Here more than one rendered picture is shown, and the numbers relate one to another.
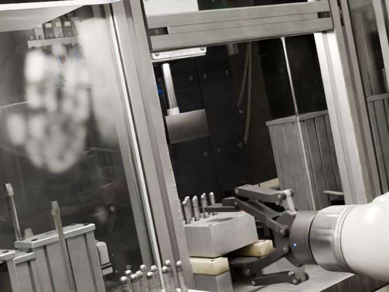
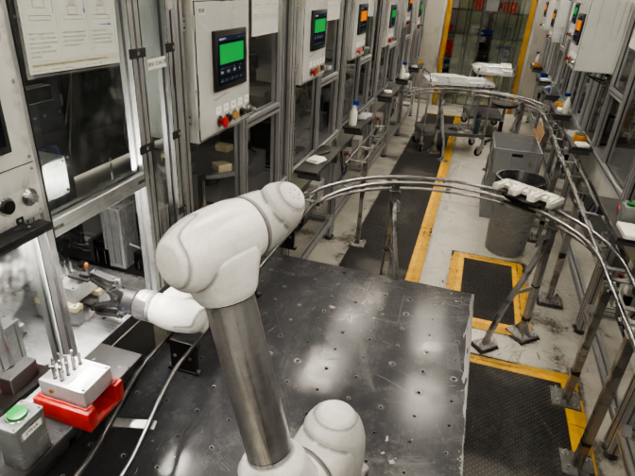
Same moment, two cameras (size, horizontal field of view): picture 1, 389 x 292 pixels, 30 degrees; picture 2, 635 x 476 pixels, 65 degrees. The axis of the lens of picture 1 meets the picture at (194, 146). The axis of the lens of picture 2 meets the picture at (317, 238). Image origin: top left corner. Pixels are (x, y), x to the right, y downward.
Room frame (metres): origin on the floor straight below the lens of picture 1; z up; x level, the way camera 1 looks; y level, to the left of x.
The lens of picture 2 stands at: (-0.31, 0.11, 1.88)
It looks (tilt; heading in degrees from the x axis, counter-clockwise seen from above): 27 degrees down; 326
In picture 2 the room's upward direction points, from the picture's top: 4 degrees clockwise
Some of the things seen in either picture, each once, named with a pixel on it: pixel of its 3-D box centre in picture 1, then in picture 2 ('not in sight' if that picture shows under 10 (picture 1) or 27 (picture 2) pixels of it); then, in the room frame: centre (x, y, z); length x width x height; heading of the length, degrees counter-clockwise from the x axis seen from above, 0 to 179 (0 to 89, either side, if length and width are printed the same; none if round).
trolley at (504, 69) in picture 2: not in sight; (487, 96); (4.61, -6.10, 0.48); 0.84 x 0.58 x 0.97; 138
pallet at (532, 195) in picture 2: not in sight; (525, 196); (1.25, -2.38, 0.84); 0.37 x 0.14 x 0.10; 8
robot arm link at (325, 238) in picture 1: (343, 238); (146, 305); (0.96, -0.17, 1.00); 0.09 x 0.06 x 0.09; 130
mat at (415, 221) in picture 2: not in sight; (421, 167); (3.66, -4.00, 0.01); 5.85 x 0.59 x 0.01; 130
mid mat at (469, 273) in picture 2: not in sight; (487, 288); (1.50, -2.60, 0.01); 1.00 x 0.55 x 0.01; 130
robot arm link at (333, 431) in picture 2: not in sight; (331, 444); (0.38, -0.45, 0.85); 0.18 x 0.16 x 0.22; 111
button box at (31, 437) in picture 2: not in sight; (20, 433); (0.66, 0.19, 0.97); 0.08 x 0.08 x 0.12; 40
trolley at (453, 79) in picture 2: not in sight; (453, 111); (4.11, -4.86, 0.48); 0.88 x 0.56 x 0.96; 58
